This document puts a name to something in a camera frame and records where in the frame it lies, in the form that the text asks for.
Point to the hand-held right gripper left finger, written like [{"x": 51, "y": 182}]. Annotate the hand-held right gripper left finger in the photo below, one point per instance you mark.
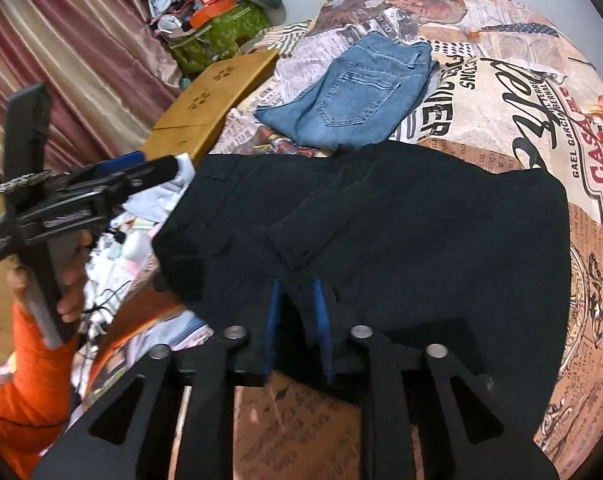
[{"x": 274, "y": 332}]

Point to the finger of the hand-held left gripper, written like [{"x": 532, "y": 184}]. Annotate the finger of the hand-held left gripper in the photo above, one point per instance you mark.
[
  {"x": 124, "y": 161},
  {"x": 151, "y": 172}
]

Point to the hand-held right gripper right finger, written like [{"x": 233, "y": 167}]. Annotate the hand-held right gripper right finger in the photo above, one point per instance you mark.
[{"x": 323, "y": 332}]

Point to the black pants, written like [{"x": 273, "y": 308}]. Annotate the black pants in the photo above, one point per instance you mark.
[{"x": 421, "y": 220}]

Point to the person's left forearm orange sleeve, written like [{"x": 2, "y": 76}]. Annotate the person's left forearm orange sleeve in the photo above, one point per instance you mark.
[{"x": 21, "y": 400}]

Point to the person's left hand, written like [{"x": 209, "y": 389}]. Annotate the person's left hand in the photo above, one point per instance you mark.
[{"x": 75, "y": 275}]

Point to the white clutter pile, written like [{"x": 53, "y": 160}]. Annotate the white clutter pile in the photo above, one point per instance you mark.
[{"x": 131, "y": 230}]

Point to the wooden lap table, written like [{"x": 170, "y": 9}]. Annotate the wooden lap table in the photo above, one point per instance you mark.
[{"x": 206, "y": 105}]

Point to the striped red curtain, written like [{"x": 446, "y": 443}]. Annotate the striped red curtain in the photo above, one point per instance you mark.
[{"x": 71, "y": 45}]

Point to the green patterned bag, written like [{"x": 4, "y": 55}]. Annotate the green patterned bag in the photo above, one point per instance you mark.
[{"x": 221, "y": 35}]

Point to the orange box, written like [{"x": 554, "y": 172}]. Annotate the orange box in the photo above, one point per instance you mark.
[{"x": 209, "y": 14}]

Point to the blue jeans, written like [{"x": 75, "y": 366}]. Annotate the blue jeans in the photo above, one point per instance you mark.
[{"x": 356, "y": 95}]

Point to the bed with newspaper-print sheet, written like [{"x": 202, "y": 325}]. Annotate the bed with newspaper-print sheet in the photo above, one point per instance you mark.
[{"x": 511, "y": 110}]

